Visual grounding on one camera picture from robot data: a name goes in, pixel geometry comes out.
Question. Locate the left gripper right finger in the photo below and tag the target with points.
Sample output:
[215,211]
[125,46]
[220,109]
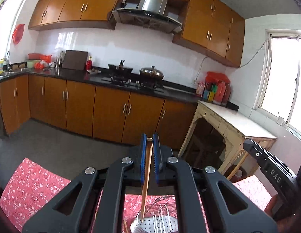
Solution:
[206,201]

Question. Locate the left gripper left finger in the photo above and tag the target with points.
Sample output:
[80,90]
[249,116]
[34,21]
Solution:
[94,200]

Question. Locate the bamboo chopstick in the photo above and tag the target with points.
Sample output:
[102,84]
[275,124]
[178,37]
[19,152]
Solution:
[148,157]

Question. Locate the person right hand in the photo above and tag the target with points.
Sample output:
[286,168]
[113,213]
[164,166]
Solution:
[271,206]

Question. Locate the lower wooden cabinets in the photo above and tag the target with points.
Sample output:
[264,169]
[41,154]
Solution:
[92,110]

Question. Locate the wooden cabinets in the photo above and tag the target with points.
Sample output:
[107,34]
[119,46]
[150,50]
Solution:
[92,110]
[209,27]

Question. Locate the cream wooden side table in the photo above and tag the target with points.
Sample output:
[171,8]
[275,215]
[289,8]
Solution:
[235,129]

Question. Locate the right window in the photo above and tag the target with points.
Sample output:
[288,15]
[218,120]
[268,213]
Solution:
[279,96]

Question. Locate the window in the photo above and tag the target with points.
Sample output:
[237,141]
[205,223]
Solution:
[279,96]
[8,17]

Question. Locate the red floral tablecloth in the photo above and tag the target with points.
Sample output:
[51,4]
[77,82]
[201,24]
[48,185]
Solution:
[31,187]

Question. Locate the gas stove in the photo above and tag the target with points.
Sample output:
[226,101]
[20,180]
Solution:
[135,85]

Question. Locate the bottles and red bag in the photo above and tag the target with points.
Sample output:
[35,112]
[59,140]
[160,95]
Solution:
[214,88]

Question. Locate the black wok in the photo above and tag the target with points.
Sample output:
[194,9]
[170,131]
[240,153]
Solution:
[120,70]

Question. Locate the lidded steel pot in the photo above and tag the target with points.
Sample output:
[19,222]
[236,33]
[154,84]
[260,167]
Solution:
[151,73]

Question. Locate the red bottle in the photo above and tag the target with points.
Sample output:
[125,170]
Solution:
[89,63]

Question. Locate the brown cutting board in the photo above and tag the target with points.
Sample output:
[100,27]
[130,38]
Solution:
[74,60]

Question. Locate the bowls and red bags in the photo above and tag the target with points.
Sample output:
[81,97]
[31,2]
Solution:
[39,61]

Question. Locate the upper wooden cabinets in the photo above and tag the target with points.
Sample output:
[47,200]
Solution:
[209,27]

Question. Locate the steel range hood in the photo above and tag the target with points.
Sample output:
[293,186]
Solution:
[160,15]

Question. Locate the red hanging bag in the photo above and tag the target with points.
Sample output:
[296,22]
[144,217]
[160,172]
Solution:
[18,33]

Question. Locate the left window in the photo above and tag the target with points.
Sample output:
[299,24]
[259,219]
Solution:
[8,17]

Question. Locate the wire utensil holder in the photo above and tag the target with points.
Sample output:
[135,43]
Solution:
[158,216]

